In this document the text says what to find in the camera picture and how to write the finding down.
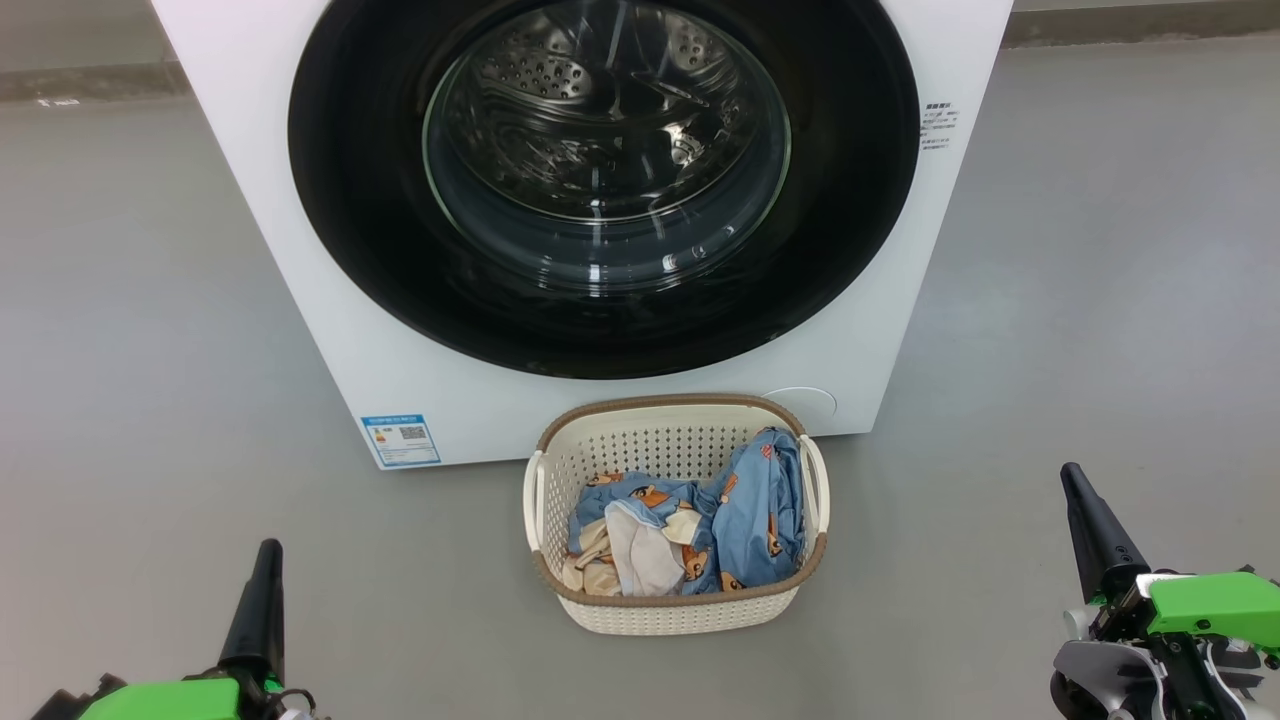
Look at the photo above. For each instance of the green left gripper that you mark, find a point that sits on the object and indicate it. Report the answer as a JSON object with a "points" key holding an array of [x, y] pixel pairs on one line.
{"points": [[170, 700]]}

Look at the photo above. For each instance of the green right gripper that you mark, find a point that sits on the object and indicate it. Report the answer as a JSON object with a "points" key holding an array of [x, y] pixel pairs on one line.
{"points": [[1210, 605]]}

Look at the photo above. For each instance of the blue bear-print garment cream collar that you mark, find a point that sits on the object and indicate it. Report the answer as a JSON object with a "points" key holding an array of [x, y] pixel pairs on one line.
{"points": [[640, 550]]}

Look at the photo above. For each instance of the black round glass washer door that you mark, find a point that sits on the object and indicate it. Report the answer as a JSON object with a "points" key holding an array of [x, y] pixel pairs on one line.
{"points": [[360, 200]]}

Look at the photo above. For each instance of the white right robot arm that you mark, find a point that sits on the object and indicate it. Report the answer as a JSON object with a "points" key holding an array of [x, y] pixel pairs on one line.
{"points": [[1110, 680]]}

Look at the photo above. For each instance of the white front-load washing machine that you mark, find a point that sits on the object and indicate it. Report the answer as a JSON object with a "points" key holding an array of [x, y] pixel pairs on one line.
{"points": [[300, 330]]}

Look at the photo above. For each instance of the blue energy label sticker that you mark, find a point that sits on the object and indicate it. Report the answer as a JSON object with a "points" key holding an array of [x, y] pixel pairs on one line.
{"points": [[400, 440]]}

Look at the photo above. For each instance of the round drain filter cover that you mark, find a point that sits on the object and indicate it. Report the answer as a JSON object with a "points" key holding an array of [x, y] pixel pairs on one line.
{"points": [[810, 405]]}

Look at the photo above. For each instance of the cream laundry basket brown rim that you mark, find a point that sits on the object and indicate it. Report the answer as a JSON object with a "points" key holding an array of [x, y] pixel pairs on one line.
{"points": [[680, 610]]}

